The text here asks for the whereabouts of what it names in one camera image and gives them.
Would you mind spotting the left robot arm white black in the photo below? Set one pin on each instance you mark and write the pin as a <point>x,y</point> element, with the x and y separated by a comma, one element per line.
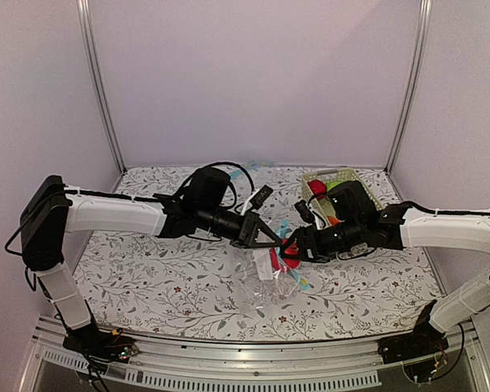
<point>58,209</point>

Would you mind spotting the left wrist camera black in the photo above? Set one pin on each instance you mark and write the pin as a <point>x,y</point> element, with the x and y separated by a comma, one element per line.
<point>259,197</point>

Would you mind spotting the left aluminium frame post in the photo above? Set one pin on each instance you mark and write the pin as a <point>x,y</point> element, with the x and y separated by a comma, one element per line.
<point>93,62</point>

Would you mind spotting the right aluminium frame post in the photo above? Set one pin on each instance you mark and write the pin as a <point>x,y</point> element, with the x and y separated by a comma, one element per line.
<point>418,52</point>

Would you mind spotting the floral patterned tablecloth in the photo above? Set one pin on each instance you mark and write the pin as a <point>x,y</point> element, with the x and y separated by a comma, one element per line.
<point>204,288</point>

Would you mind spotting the light green toy fruit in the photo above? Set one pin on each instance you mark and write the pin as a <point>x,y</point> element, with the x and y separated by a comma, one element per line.
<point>332,184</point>

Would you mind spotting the clear zip bag blue zipper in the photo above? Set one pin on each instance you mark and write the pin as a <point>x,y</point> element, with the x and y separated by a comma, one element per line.
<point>269,277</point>

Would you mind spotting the dark red toy fruit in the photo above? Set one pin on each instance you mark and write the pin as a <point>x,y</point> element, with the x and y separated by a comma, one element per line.
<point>318,189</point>

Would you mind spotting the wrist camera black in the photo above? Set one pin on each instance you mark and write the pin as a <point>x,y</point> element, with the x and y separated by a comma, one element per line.
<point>304,212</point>
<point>259,197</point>

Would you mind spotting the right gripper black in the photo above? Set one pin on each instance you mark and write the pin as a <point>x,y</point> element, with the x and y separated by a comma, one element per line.
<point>302,235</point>

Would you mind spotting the aluminium front rail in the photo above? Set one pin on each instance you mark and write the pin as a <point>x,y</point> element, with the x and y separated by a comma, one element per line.
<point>172,363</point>

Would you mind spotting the red toy apple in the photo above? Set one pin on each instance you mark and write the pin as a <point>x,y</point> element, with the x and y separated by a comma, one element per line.
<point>284,262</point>

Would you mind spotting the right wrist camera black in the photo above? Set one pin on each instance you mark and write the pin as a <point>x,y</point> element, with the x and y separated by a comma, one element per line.
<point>304,212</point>

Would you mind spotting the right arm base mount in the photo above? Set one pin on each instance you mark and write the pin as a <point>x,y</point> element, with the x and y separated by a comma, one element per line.
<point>421,341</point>

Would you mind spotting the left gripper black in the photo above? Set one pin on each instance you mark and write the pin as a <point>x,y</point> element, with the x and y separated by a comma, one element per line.
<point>247,236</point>

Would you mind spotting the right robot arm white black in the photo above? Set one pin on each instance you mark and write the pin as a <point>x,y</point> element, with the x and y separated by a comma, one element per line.
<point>400,226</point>

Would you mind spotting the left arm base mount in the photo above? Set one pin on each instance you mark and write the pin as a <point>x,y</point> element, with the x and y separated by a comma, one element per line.
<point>106,347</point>

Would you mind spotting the aluminium frame post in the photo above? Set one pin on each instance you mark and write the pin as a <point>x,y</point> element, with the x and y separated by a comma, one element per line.
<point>93,62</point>
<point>418,52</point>

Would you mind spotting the beige perforated plastic basket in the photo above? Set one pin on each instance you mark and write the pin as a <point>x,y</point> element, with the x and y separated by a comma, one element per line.
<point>325,180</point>

